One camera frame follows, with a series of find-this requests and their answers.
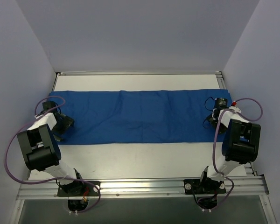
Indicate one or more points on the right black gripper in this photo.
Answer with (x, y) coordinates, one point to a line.
(213, 122)

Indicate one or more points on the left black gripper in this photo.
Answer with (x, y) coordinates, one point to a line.
(66, 122)

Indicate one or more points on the blue surgical cloth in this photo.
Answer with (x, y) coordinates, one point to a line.
(103, 117)

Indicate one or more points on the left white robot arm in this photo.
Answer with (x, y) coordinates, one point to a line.
(39, 143)

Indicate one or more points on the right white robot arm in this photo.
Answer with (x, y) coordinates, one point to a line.
(236, 140)

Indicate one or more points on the back aluminium frame rail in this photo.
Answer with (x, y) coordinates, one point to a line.
(101, 73)

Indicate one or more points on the aluminium frame rail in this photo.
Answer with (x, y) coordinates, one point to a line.
(243, 170)
(101, 73)
(146, 188)

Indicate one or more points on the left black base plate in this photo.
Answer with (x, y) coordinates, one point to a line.
(78, 189)

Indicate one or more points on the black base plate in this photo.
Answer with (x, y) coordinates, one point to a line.
(78, 189)
(208, 187)

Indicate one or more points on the front aluminium frame rail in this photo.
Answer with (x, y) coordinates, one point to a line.
(146, 188)

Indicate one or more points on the right aluminium frame rail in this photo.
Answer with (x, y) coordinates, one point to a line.
(243, 170)

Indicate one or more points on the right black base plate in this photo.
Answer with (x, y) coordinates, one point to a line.
(208, 187)

